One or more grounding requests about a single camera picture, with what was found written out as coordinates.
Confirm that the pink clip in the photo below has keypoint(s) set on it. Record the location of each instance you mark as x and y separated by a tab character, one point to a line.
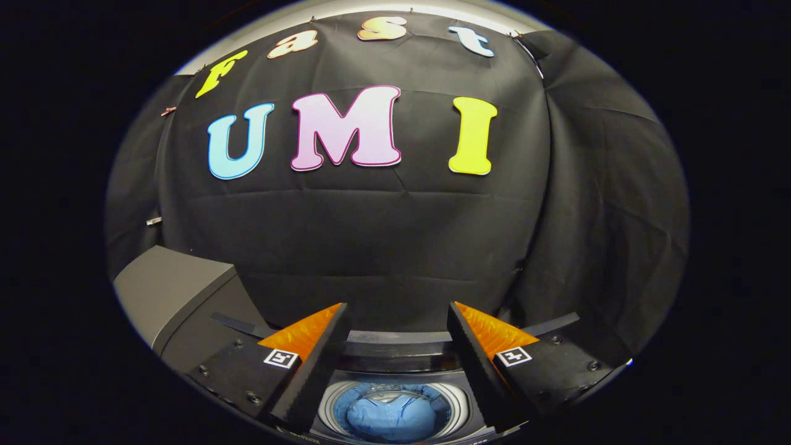
168	111

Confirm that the black backdrop cloth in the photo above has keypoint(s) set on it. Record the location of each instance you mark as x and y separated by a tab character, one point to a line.
371	247

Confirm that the dark glass washing machine lid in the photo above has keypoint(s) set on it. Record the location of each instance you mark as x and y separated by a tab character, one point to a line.
398	347

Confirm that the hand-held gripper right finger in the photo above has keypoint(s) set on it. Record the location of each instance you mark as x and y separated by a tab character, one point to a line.
476	371

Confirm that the light blue polo shirt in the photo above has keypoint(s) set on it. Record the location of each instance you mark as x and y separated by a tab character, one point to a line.
392	417

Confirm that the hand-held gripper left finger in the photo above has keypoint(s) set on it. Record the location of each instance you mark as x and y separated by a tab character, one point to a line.
315	371

